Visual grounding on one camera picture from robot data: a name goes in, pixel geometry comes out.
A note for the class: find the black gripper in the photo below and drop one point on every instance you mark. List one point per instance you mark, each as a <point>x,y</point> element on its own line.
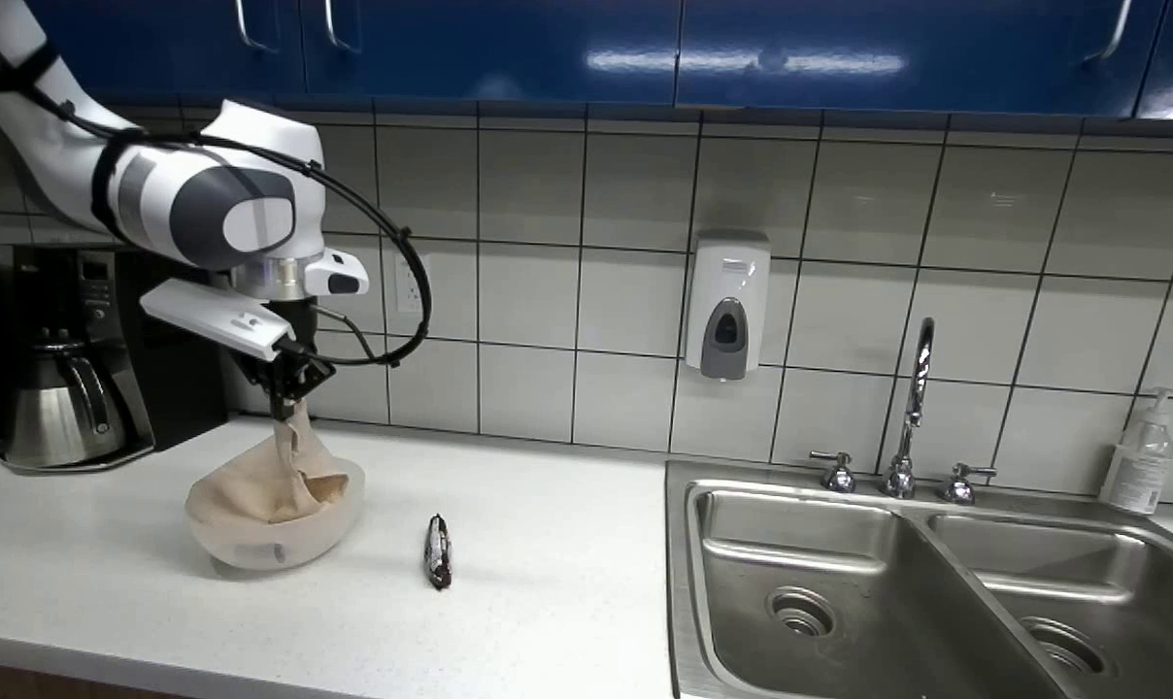
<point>297,330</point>

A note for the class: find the cream tea towel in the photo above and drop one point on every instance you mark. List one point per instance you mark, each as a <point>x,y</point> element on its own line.
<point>278,480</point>

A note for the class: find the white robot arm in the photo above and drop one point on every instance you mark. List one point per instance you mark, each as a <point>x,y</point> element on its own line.
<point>185,196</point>

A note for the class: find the translucent plastic bowl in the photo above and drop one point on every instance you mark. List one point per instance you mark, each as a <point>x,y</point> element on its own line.
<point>270,543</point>

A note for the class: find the black coffee maker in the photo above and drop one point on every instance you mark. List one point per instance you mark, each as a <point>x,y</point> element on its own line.
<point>83,295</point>

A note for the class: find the steel sink drain strainer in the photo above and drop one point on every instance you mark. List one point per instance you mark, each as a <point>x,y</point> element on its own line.
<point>1065,647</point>
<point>800,611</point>

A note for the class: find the stainless steel double sink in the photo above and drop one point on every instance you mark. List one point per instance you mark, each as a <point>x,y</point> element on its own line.
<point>871,568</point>

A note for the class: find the chrome sink faucet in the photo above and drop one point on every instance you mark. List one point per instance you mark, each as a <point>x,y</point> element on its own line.
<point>919,388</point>

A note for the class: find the clear soap pump bottle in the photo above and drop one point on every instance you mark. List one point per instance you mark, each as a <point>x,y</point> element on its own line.
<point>1140,459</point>

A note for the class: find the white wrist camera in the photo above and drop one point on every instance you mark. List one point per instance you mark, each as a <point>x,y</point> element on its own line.
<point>218,318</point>

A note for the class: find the blue wall cabinet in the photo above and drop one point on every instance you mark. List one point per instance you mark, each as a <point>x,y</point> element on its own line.
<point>550,53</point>

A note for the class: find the white wall soap dispenser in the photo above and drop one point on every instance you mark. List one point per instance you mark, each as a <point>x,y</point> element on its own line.
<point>726,304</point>

